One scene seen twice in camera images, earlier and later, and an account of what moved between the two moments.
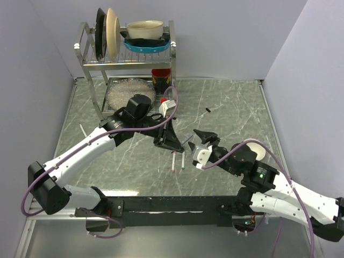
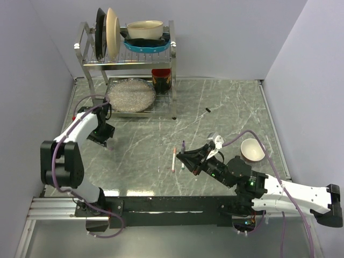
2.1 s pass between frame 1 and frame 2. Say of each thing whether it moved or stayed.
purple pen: moved
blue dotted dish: stayed
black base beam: stayed
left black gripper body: moved
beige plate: stayed
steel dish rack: stayed
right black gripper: moved
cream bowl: stayed
